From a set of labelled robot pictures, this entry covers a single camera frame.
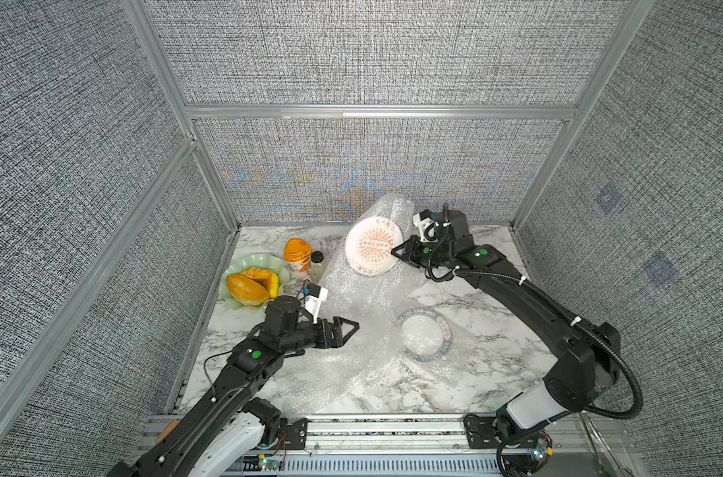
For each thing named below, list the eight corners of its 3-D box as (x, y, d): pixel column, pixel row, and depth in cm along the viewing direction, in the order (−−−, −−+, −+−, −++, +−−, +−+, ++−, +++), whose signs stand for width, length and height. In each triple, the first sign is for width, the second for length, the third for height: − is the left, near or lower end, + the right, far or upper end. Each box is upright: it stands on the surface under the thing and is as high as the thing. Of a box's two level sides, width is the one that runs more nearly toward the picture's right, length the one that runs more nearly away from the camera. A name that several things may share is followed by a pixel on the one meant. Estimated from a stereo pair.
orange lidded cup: (288, 274, 107) (282, 255, 98) (291, 257, 112) (285, 237, 103) (312, 274, 107) (308, 255, 98) (314, 257, 112) (311, 238, 103)
